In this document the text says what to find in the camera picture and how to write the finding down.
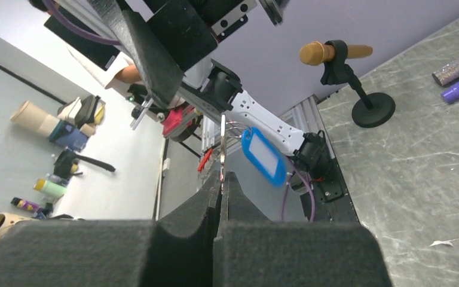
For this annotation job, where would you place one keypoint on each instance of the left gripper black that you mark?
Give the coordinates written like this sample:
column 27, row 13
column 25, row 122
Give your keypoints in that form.
column 178, row 36

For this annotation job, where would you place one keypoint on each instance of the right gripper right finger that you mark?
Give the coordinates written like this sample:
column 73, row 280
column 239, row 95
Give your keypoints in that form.
column 251, row 250

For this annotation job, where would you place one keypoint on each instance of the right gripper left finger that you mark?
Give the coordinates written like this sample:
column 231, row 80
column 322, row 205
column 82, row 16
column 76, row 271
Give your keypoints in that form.
column 174, row 251

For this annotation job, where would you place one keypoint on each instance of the blue key tag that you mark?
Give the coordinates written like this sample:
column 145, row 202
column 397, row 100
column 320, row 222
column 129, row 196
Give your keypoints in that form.
column 264, row 156

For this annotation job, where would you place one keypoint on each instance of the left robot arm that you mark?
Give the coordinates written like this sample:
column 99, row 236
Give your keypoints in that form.
column 215, row 89

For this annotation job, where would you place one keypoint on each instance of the red clamp tool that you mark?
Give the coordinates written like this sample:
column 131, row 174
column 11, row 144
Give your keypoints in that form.
column 181, row 123

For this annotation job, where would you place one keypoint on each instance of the blue box on floor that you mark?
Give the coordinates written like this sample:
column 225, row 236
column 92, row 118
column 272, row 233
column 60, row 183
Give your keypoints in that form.
column 67, row 135

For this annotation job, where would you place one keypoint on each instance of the green yellow bottle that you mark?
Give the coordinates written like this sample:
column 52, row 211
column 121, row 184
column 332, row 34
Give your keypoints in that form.
column 49, row 189

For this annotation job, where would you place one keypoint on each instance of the cardboard tube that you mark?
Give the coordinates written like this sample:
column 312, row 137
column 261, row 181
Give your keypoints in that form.
column 35, row 119

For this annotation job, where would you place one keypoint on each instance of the black microphone stand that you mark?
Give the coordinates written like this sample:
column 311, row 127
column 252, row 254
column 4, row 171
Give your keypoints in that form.
column 372, row 109

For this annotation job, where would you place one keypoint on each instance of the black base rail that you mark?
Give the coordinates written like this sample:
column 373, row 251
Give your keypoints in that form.
column 333, row 202

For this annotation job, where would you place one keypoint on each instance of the black handled tool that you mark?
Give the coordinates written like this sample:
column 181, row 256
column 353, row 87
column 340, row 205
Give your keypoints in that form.
column 67, row 163

